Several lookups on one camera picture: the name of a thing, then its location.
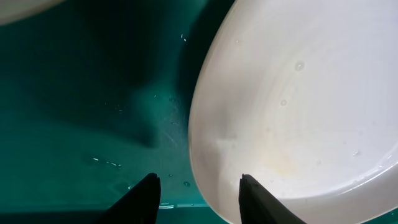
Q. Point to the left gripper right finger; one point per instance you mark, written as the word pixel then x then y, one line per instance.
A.
pixel 258 206

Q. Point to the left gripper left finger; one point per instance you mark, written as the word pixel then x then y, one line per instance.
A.
pixel 138 206

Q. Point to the white plate with stain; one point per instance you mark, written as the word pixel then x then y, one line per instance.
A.
pixel 302 95

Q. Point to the teal plastic tray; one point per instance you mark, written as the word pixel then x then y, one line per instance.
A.
pixel 95 95

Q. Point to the white plate upper left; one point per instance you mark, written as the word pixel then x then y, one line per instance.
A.
pixel 15 10

